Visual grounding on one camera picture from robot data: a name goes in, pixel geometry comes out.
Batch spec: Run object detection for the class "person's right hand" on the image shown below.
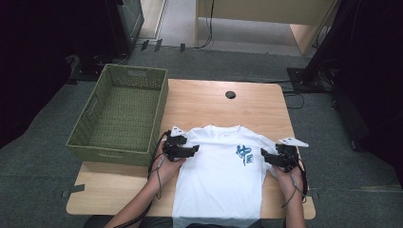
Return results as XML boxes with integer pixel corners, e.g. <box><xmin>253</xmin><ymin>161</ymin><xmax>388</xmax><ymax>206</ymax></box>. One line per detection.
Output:
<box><xmin>274</xmin><ymin>164</ymin><xmax>305</xmax><ymax>203</ymax></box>

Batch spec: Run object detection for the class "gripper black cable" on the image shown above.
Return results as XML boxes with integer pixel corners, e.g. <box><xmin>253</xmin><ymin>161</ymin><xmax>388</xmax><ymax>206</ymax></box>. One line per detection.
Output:
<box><xmin>110</xmin><ymin>130</ymin><xmax>172</xmax><ymax>228</ymax></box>
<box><xmin>279</xmin><ymin>148</ymin><xmax>309</xmax><ymax>209</ymax></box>

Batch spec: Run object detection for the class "black floor cable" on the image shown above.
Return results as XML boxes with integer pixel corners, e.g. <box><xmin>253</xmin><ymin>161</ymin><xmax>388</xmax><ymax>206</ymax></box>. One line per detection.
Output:
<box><xmin>282</xmin><ymin>90</ymin><xmax>306</xmax><ymax>110</ymax></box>

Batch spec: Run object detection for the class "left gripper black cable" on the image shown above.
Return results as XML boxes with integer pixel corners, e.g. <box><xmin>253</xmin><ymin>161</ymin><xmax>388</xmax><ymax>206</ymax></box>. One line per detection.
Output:
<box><xmin>110</xmin><ymin>130</ymin><xmax>172</xmax><ymax>228</ymax></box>

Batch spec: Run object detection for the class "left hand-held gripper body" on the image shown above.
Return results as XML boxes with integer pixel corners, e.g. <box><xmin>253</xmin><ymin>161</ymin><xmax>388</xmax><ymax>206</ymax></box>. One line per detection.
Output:
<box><xmin>163</xmin><ymin>125</ymin><xmax>188</xmax><ymax>162</ymax></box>

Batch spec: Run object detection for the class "green woven basket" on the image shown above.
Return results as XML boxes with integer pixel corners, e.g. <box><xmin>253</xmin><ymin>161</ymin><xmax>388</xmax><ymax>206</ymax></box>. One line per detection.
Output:
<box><xmin>66</xmin><ymin>64</ymin><xmax>169</xmax><ymax>167</ymax></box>

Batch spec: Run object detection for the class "black hanging cable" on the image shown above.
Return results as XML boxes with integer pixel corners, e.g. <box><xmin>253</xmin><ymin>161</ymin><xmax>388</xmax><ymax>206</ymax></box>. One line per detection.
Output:
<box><xmin>193</xmin><ymin>0</ymin><xmax>216</xmax><ymax>50</ymax></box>

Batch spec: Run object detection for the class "black cabinet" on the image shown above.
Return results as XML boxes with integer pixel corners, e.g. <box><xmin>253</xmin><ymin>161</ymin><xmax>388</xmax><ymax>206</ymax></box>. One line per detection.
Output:
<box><xmin>75</xmin><ymin>0</ymin><xmax>145</xmax><ymax>75</ymax></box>

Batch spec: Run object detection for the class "beige desk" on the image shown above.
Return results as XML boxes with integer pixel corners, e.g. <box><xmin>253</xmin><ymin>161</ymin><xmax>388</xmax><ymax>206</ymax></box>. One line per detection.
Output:
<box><xmin>194</xmin><ymin>0</ymin><xmax>341</xmax><ymax>56</ymax></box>

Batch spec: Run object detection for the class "person's dark clothing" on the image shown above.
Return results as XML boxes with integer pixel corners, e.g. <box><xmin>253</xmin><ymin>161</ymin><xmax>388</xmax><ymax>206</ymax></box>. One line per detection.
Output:
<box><xmin>83</xmin><ymin>215</ymin><xmax>265</xmax><ymax>228</ymax></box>

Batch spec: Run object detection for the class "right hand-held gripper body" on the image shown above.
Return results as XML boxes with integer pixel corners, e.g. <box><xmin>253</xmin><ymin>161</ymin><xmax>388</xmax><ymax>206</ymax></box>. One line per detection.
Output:
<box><xmin>275</xmin><ymin>136</ymin><xmax>310</xmax><ymax>174</ymax></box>

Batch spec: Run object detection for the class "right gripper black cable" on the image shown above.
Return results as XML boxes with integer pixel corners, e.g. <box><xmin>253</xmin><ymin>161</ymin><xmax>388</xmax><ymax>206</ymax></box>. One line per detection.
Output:
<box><xmin>279</xmin><ymin>148</ymin><xmax>309</xmax><ymax>209</ymax></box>

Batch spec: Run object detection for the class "person's left hand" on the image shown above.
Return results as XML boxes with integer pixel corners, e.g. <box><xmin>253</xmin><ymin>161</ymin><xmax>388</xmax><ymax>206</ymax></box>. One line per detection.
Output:
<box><xmin>151</xmin><ymin>142</ymin><xmax>186</xmax><ymax>188</ymax></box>

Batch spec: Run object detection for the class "white t-shirt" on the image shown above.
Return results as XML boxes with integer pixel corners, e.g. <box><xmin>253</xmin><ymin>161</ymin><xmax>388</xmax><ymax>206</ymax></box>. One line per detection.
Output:
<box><xmin>170</xmin><ymin>123</ymin><xmax>281</xmax><ymax>228</ymax></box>

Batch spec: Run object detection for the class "black metal stand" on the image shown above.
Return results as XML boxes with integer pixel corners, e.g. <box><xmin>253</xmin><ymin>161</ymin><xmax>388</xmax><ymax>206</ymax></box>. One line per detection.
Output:
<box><xmin>286</xmin><ymin>0</ymin><xmax>362</xmax><ymax>94</ymax></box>

